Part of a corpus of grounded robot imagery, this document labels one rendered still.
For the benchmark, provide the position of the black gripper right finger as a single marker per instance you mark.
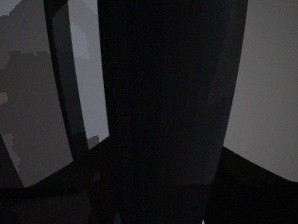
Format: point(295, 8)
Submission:
point(244, 193)

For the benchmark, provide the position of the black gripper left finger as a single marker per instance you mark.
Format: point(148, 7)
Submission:
point(83, 192)

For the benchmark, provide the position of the black flat mat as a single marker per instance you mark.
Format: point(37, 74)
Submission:
point(8, 173)

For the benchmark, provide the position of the beige square tile with dark square centre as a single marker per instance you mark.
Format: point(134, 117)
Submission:
point(117, 219)

